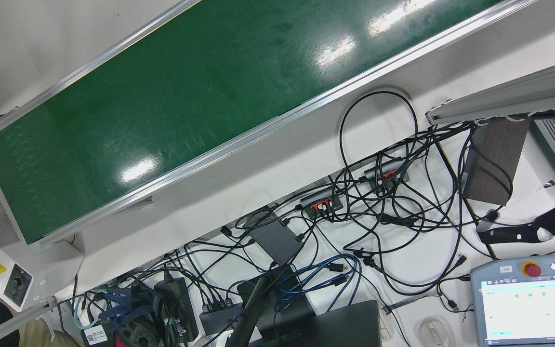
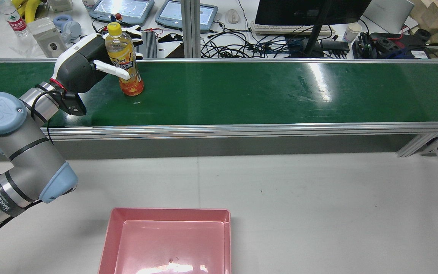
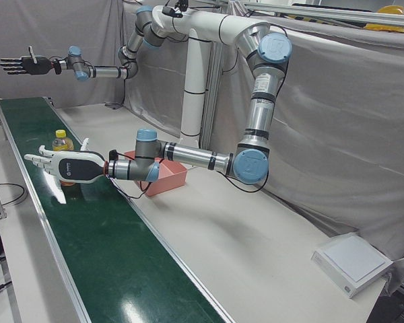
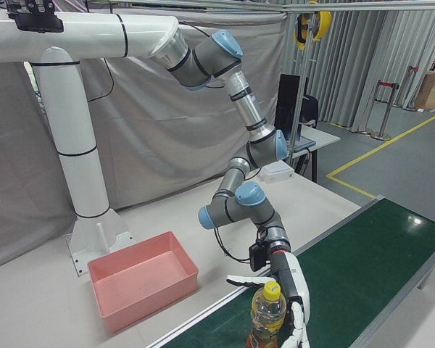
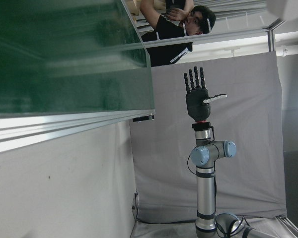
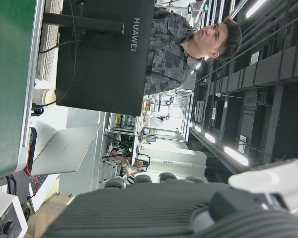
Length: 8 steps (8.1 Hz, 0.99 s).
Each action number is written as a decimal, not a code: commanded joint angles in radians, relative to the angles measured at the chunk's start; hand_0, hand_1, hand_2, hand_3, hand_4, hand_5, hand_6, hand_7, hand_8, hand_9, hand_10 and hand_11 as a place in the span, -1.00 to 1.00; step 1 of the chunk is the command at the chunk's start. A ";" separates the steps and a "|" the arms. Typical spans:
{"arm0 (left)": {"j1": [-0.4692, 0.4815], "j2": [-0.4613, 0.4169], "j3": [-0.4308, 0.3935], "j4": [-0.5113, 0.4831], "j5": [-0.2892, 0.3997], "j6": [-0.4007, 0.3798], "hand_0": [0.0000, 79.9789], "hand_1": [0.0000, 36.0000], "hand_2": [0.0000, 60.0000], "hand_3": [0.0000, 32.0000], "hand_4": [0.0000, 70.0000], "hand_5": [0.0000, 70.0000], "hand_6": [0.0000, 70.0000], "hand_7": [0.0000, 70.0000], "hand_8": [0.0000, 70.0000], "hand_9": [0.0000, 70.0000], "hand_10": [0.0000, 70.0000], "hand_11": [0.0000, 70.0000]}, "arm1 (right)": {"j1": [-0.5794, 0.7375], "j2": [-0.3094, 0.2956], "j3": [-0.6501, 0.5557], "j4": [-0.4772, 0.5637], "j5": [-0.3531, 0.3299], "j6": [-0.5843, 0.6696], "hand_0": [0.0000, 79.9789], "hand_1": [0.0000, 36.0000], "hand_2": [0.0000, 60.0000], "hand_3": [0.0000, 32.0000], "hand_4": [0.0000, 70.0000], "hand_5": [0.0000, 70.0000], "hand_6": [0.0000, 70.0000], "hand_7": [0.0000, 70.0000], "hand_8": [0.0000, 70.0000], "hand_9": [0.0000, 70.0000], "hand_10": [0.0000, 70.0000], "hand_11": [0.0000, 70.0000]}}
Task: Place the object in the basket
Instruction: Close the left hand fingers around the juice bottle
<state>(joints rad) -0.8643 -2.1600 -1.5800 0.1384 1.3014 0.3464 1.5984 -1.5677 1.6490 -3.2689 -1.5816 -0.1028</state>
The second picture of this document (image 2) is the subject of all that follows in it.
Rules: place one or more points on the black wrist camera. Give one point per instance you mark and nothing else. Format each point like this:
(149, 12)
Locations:
(72, 106)

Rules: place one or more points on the pink plastic basket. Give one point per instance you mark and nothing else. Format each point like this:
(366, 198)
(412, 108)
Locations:
(169, 243)

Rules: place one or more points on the aluminium frame post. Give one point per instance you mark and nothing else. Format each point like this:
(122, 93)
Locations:
(190, 23)

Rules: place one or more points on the orange juice bottle yellow cap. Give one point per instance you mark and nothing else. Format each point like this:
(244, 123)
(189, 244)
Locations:
(131, 85)

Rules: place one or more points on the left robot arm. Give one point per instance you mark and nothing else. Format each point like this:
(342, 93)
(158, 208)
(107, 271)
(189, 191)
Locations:
(25, 152)

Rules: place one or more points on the black computer monitor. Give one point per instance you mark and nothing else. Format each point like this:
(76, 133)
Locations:
(312, 11)

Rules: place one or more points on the white laptop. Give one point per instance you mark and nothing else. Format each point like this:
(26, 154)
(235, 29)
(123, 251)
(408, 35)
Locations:
(390, 13)

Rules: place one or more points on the light blue headphones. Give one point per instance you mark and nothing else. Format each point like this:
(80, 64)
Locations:
(72, 26)

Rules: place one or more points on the water bottle red label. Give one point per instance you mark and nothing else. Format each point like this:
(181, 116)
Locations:
(16, 23)

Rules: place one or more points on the black ribbed power supply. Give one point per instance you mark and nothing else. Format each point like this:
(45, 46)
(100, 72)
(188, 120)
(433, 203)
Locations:
(149, 43)

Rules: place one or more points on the yellow bananas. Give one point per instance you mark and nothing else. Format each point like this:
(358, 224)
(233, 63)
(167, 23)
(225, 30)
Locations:
(30, 9)

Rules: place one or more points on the grey teach pendant red button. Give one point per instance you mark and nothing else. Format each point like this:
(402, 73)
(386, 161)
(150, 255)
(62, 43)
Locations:
(122, 9)

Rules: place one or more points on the white keyboard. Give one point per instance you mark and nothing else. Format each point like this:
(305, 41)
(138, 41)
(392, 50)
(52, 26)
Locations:
(291, 29)

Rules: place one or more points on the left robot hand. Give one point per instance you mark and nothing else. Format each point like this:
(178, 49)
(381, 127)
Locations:
(78, 68)

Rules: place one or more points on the green conveyor belt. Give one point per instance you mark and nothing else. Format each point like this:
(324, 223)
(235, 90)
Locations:
(242, 95)

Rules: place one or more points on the white grey box device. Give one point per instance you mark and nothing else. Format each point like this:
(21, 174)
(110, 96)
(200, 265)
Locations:
(49, 42)

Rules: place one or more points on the white computer mouse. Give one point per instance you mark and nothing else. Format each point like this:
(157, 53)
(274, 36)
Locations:
(232, 16)

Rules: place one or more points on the white paper cup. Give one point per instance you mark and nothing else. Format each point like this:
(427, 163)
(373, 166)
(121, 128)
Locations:
(352, 32)

